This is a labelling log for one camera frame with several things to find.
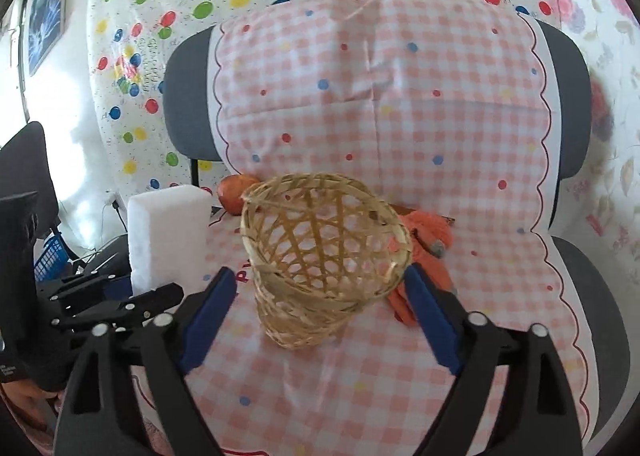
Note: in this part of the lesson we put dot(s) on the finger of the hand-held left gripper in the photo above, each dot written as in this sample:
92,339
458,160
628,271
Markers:
85,286
135,305

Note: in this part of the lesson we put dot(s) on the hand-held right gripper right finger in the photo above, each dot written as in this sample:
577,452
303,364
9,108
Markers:
432,321

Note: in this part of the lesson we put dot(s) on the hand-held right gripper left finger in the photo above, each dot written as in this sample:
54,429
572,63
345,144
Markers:
205,323

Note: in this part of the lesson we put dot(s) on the white foam block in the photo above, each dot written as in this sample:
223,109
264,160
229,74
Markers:
170,236

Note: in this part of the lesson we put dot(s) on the woven bamboo basket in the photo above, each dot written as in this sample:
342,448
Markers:
300,318

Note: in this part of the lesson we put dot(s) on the person's left hand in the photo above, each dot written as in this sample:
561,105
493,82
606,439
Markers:
22,398

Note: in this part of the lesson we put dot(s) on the blue plastic basket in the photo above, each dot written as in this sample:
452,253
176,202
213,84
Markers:
50,257

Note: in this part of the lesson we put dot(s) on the red apple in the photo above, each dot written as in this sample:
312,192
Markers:
232,197

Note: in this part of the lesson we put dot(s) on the black office chair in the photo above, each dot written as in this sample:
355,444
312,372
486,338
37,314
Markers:
30,155

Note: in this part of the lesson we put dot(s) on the pink checked cloth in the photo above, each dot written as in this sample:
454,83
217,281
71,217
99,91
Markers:
400,135

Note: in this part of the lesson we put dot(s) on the dark grey chair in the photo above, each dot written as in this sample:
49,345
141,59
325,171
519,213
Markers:
187,100

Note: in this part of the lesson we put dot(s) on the floral wall cloth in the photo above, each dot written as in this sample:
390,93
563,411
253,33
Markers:
600,160

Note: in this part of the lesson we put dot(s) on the wall poster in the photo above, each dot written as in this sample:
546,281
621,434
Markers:
47,20

